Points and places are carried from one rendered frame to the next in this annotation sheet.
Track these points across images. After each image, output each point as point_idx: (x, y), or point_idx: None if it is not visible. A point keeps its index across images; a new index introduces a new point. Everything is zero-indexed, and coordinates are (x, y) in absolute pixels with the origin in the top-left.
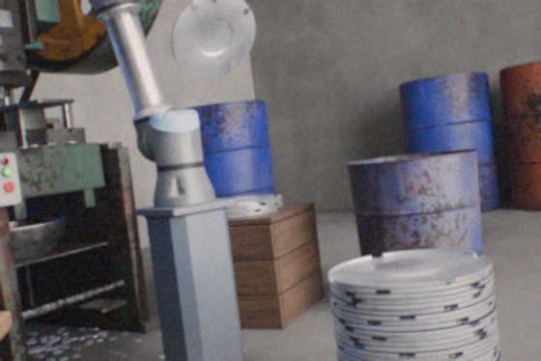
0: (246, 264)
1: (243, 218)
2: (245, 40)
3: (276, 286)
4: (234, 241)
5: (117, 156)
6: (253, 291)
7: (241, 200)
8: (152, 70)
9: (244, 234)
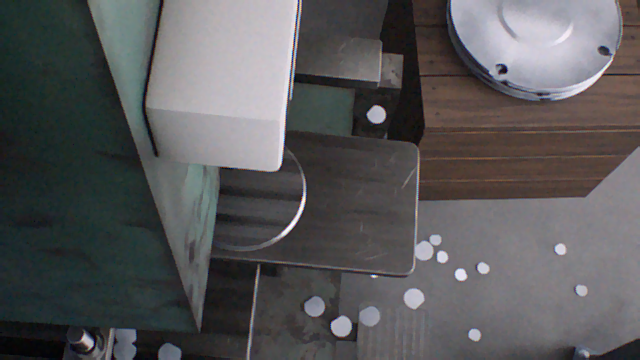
0: (573, 159)
1: (601, 114)
2: None
3: (609, 172)
4: (569, 142)
5: (394, 99)
6: (565, 176)
7: (537, 8)
8: None
9: (597, 137)
